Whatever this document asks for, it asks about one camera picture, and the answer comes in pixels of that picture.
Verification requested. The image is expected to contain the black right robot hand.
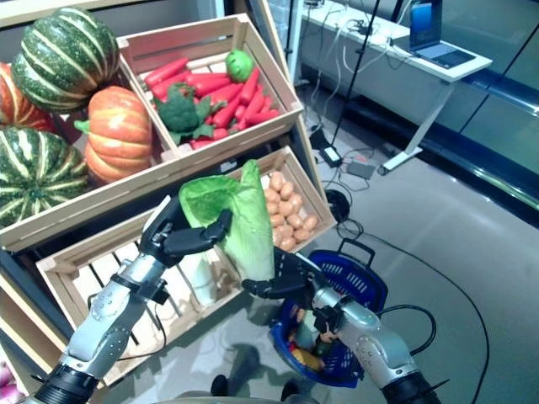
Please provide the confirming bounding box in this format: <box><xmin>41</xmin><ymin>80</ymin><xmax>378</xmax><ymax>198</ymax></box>
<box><xmin>242</xmin><ymin>247</ymin><xmax>334</xmax><ymax>302</ymax></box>

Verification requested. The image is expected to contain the blue plastic shopping basket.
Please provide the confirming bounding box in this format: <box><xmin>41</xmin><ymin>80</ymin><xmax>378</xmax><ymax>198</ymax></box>
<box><xmin>269</xmin><ymin>237</ymin><xmax>389</xmax><ymax>389</ymax></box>

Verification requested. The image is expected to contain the yellow corn cob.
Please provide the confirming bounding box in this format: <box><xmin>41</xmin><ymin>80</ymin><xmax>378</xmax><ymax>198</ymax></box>
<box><xmin>290</xmin><ymin>347</ymin><xmax>326</xmax><ymax>372</ymax></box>

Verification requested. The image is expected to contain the wooden potato crate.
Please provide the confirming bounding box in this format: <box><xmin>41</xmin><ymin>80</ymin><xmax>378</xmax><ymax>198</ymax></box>
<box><xmin>229</xmin><ymin>145</ymin><xmax>338</xmax><ymax>253</ymax></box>

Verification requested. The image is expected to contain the black right robot foot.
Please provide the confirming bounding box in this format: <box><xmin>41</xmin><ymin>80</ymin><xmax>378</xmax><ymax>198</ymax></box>
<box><xmin>280</xmin><ymin>380</ymin><xmax>301</xmax><ymax>401</ymax></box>

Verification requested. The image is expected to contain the black robot foot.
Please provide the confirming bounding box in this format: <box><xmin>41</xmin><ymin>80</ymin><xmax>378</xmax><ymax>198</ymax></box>
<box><xmin>280</xmin><ymin>380</ymin><xmax>301</xmax><ymax>401</ymax></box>
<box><xmin>210</xmin><ymin>374</ymin><xmax>231</xmax><ymax>396</ymax></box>

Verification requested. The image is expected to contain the grey robot torso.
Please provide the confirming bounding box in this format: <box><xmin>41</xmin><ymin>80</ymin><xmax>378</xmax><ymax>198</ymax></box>
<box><xmin>174</xmin><ymin>390</ymin><xmax>321</xmax><ymax>404</ymax></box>

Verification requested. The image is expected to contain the grey power box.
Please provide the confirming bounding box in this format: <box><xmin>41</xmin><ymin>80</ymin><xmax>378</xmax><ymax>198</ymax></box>
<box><xmin>345</xmin><ymin>162</ymin><xmax>376</xmax><ymax>180</ymax></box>

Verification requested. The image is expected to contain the black left robot foot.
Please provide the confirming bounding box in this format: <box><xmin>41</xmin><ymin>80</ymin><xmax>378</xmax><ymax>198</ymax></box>
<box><xmin>210</xmin><ymin>374</ymin><xmax>231</xmax><ymax>396</ymax></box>

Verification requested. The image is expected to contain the black power adapter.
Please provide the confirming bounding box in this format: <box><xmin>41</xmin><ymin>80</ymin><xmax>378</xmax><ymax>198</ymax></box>
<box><xmin>320</xmin><ymin>145</ymin><xmax>343</xmax><ymax>168</ymax></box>

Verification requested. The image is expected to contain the wooden carrot crate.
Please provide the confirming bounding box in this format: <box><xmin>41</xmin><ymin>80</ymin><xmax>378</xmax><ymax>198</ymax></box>
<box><xmin>115</xmin><ymin>12</ymin><xmax>305</xmax><ymax>163</ymax></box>

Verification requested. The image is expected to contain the dark green broccoli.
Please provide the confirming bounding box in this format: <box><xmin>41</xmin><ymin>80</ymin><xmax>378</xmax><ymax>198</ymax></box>
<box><xmin>152</xmin><ymin>82</ymin><xmax>224</xmax><ymax>146</ymax></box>

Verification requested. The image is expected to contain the light slatted wooden crate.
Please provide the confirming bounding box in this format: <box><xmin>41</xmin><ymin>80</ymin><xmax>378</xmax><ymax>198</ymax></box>
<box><xmin>35</xmin><ymin>208</ymin><xmax>249</xmax><ymax>386</ymax></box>

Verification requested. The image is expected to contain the wooden pumpkin crate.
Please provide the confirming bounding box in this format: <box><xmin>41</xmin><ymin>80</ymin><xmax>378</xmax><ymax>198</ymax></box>
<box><xmin>0</xmin><ymin>62</ymin><xmax>178</xmax><ymax>253</ymax></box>

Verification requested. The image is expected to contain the light green round cabbage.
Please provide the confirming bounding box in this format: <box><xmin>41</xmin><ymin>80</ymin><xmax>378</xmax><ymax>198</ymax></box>
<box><xmin>225</xmin><ymin>49</ymin><xmax>255</xmax><ymax>83</ymax></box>

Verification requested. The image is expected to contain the orange pumpkin green stem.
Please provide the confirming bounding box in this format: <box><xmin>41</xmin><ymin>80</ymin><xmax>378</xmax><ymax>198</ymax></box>
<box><xmin>74</xmin><ymin>86</ymin><xmax>153</xmax><ymax>184</ymax></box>

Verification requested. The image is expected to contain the black tripod stand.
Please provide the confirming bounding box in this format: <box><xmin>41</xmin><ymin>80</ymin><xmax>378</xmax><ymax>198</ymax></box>
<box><xmin>330</xmin><ymin>0</ymin><xmax>382</xmax><ymax>148</ymax></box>

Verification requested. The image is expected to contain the black vertical pole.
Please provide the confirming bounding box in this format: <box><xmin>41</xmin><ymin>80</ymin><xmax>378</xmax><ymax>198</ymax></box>
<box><xmin>282</xmin><ymin>0</ymin><xmax>298</xmax><ymax>89</ymax></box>

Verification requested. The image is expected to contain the open grey laptop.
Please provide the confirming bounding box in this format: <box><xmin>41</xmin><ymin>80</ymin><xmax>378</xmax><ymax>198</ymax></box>
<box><xmin>408</xmin><ymin>0</ymin><xmax>478</xmax><ymax>71</ymax></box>

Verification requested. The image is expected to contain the white rolling desk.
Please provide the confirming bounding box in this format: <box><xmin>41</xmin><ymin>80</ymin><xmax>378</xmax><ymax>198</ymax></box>
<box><xmin>299</xmin><ymin>3</ymin><xmax>494</xmax><ymax>177</ymax></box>

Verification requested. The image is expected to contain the green striped pumpkin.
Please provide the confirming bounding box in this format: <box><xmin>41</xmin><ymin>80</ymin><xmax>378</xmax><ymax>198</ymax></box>
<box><xmin>0</xmin><ymin>125</ymin><xmax>89</xmax><ymax>231</ymax></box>
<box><xmin>10</xmin><ymin>7</ymin><xmax>121</xmax><ymax>114</ymax></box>

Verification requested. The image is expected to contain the glass display cabinet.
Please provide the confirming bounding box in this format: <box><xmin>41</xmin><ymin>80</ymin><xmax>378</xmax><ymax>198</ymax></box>
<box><xmin>420</xmin><ymin>0</ymin><xmax>539</xmax><ymax>220</ymax></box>

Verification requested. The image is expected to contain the reddish orange striped pumpkin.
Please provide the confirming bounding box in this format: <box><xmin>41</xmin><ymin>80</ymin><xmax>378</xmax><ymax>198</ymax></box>
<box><xmin>0</xmin><ymin>61</ymin><xmax>58</xmax><ymax>132</ymax></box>

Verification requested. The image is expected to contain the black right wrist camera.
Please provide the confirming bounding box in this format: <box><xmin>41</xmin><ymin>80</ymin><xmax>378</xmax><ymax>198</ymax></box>
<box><xmin>313</xmin><ymin>306</ymin><xmax>344</xmax><ymax>340</ymax></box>

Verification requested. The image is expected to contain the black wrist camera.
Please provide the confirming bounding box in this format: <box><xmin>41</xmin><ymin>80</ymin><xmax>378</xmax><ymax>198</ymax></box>
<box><xmin>313</xmin><ymin>306</ymin><xmax>344</xmax><ymax>340</ymax></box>
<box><xmin>145</xmin><ymin>279</ymin><xmax>172</xmax><ymax>305</ymax></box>

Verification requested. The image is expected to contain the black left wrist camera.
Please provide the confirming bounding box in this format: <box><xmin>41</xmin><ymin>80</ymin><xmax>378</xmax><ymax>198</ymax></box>
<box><xmin>145</xmin><ymin>279</ymin><xmax>172</xmax><ymax>305</ymax></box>

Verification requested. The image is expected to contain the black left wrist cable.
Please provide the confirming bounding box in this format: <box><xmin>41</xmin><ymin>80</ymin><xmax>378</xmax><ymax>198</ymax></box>
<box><xmin>117</xmin><ymin>294</ymin><xmax>169</xmax><ymax>363</ymax></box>

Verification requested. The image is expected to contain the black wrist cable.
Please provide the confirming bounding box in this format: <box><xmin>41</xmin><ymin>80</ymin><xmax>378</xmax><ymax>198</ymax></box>
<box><xmin>376</xmin><ymin>303</ymin><xmax>438</xmax><ymax>357</ymax></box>
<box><xmin>117</xmin><ymin>294</ymin><xmax>169</xmax><ymax>363</ymax></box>

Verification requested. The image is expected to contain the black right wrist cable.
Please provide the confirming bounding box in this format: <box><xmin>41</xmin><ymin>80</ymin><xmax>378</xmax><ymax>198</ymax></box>
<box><xmin>376</xmin><ymin>303</ymin><xmax>438</xmax><ymax>357</ymax></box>

